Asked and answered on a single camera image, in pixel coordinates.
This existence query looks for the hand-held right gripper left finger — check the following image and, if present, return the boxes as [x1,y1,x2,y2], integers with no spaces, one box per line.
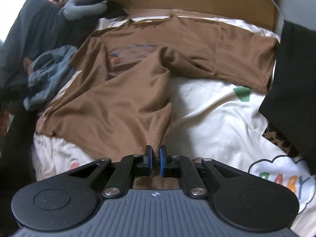
[69,145,153,199]

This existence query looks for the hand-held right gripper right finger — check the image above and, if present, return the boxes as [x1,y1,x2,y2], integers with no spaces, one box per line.
[159,146,244,199]

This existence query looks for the brown printed t-shirt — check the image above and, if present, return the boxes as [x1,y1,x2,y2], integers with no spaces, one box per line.
[36,13,280,193]

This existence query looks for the blue-grey sweatshirt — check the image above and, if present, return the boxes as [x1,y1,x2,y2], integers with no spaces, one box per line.
[23,45,78,111]

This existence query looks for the cream bear print bedsheet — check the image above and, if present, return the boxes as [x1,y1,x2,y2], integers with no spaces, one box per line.
[31,17,316,230]

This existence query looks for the leopard print cloth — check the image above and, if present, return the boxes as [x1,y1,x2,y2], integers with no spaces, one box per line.
[262,122,303,158]

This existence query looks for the black folded cloth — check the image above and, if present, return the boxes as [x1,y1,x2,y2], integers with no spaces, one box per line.
[259,20,316,176]

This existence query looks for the black crumpled cloth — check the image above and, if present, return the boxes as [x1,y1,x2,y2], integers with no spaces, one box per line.
[99,1,129,20]

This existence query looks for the grey neck pillow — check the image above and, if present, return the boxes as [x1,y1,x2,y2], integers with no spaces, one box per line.
[59,0,109,21]

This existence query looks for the dark grey pillow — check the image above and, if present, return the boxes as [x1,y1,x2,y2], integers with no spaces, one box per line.
[0,0,65,89]

